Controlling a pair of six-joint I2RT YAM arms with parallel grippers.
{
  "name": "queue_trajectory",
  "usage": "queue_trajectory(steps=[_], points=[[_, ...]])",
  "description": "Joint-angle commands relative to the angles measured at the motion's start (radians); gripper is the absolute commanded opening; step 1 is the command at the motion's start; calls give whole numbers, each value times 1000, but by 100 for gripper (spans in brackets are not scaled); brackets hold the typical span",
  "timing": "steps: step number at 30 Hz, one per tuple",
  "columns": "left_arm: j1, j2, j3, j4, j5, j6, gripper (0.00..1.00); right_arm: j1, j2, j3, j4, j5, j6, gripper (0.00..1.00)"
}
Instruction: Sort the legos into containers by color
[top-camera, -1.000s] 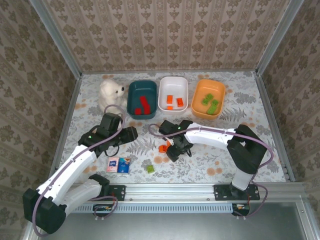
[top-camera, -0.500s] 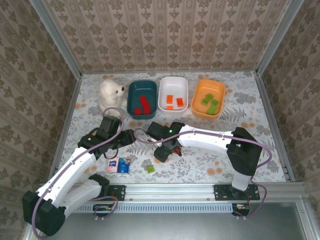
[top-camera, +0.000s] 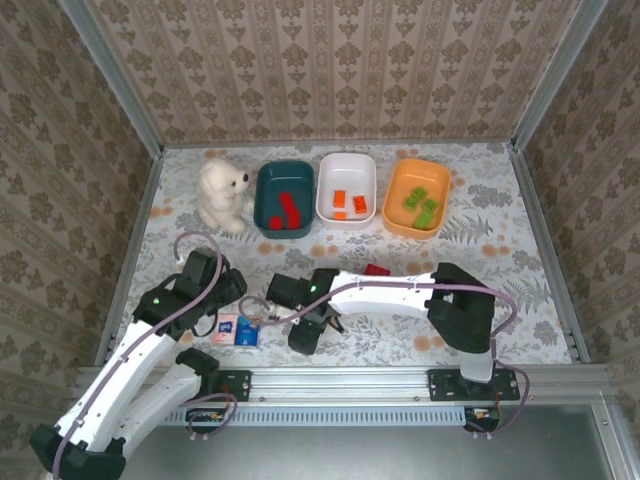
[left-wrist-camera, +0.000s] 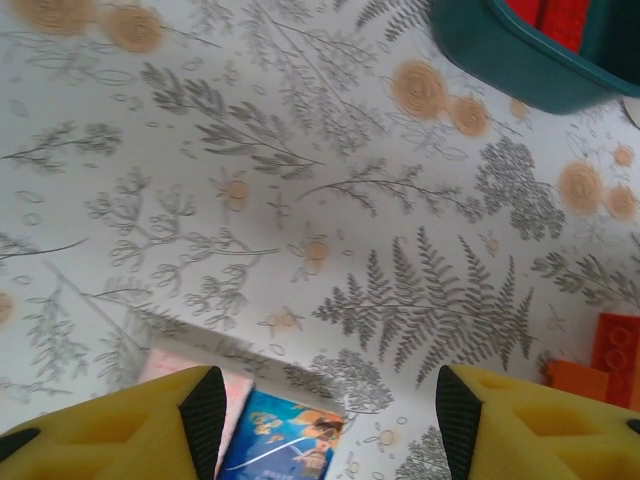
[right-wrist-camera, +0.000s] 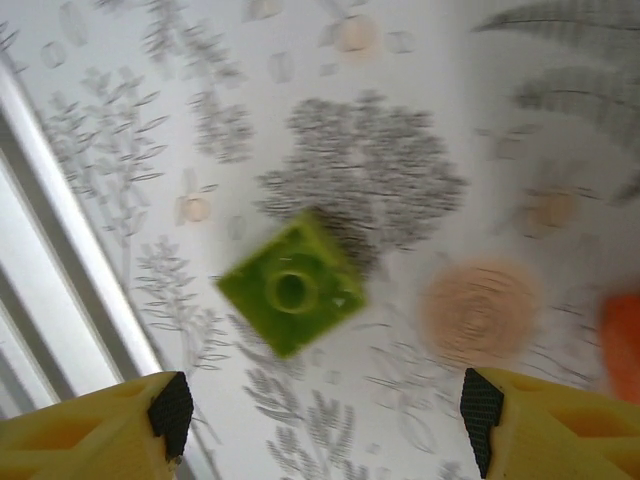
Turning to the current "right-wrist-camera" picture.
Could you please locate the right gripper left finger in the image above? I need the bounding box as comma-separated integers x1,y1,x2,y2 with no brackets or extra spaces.
0,371,195,480

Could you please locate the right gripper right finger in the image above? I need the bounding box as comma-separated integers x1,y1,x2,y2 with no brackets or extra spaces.
462,368,640,480

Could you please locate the orange lego brick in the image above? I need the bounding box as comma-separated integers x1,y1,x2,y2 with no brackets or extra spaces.
598,293,640,402

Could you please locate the green lego brick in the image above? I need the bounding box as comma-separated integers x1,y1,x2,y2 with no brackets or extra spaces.
215,208,368,359

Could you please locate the floral tablecloth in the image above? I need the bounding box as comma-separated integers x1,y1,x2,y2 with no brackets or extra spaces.
0,0,640,480

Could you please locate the white metal table frame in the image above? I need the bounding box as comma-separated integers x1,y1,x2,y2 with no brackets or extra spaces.
0,62,169,421

